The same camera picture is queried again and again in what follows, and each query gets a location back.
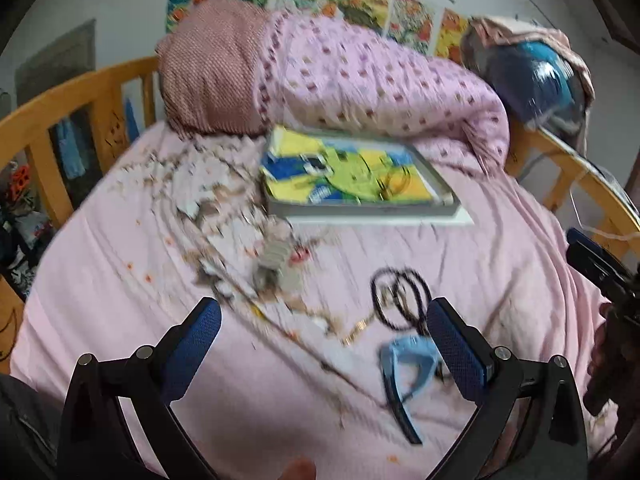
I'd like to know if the blue kids smartwatch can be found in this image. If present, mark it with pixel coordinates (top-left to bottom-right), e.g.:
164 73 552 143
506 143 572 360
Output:
378 335 442 445

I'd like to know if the gold chain bracelet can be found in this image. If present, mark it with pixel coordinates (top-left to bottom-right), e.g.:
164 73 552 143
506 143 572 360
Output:
342 309 379 347

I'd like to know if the black cord flower pendant necklace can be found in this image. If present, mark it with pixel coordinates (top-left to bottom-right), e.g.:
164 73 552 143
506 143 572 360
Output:
374 164 414 204

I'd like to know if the person's right hand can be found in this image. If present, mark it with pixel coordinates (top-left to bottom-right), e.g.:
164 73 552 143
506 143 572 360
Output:
582 302 625 416

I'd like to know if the person's left hand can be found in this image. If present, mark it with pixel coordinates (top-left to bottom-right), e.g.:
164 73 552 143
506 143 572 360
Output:
279 457 317 480

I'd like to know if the pink floral bed sheet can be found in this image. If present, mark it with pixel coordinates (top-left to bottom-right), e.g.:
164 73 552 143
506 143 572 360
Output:
11 124 602 479

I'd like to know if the silver grey buckle watch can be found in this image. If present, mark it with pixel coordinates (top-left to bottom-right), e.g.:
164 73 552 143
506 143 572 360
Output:
253 238 302 295

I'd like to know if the grey tray box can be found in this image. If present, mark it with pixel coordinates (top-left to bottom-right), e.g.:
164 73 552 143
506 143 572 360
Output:
260 126 460 222

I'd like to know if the green monster drawing paper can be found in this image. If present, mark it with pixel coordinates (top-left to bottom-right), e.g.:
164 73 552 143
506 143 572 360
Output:
260 126 454 206

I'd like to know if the pink dotted rolled quilt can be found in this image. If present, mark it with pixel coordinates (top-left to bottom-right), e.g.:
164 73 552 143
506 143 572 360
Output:
156 0 510 176

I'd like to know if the red and black bracelet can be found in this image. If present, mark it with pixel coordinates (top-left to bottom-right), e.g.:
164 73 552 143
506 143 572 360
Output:
286 244 314 266

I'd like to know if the yellow wooden bed rail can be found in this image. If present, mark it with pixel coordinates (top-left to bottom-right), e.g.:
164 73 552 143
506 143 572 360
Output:
0 55 162 376

